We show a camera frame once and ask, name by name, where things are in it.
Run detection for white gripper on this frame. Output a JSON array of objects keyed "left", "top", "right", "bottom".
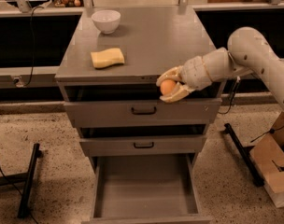
[{"left": 156, "top": 56, "right": 212, "bottom": 103}]

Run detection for orange fruit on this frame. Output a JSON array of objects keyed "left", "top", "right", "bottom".
[{"left": 160, "top": 79, "right": 177, "bottom": 95}]

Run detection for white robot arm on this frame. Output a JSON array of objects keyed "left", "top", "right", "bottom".
[{"left": 156, "top": 27, "right": 284, "bottom": 111}]

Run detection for grey drawer cabinet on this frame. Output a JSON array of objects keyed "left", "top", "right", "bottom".
[{"left": 54, "top": 5, "right": 231, "bottom": 173}]

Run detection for grey top drawer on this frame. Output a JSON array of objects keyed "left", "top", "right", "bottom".
[{"left": 64, "top": 86, "right": 220, "bottom": 128}]

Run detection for grey drawer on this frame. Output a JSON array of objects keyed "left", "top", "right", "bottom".
[
  {"left": 64, "top": 86, "right": 220, "bottom": 128},
  {"left": 79, "top": 126, "right": 206, "bottom": 157},
  {"left": 83, "top": 154, "right": 212, "bottom": 224}
]

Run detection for grey middle drawer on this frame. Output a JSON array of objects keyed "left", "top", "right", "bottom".
[{"left": 79, "top": 126, "right": 206, "bottom": 157}]

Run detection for grey bottom drawer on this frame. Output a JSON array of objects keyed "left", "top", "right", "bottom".
[{"left": 83, "top": 154, "right": 212, "bottom": 224}]

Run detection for yellow sponge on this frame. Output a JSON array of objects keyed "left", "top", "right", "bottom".
[{"left": 91, "top": 48, "right": 124, "bottom": 69}]

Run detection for white ceramic bowl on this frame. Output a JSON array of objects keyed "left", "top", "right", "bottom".
[{"left": 92, "top": 9, "right": 121, "bottom": 34}]

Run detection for black stand leg right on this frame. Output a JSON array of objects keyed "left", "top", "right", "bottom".
[{"left": 224, "top": 123, "right": 264, "bottom": 187}]

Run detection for black stand leg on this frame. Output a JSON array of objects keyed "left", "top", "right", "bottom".
[
  {"left": 224, "top": 123, "right": 264, "bottom": 187},
  {"left": 0, "top": 143, "right": 42, "bottom": 218}
]

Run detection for cardboard box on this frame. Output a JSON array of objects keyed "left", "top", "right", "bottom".
[{"left": 250, "top": 112, "right": 284, "bottom": 208}]

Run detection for black stand leg left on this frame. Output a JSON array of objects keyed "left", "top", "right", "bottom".
[{"left": 0, "top": 143, "right": 42, "bottom": 218}]

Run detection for black top drawer handle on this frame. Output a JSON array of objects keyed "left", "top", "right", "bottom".
[{"left": 131, "top": 106, "right": 157, "bottom": 116}]

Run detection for black drawer handle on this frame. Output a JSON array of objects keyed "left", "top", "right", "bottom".
[
  {"left": 133, "top": 142, "right": 154, "bottom": 149},
  {"left": 131, "top": 106, "right": 157, "bottom": 116}
]

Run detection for black middle drawer handle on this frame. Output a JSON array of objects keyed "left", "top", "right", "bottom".
[{"left": 133, "top": 142, "right": 154, "bottom": 149}]

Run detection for black cable left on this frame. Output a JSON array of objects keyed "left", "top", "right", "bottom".
[{"left": 22, "top": 5, "right": 45, "bottom": 88}]

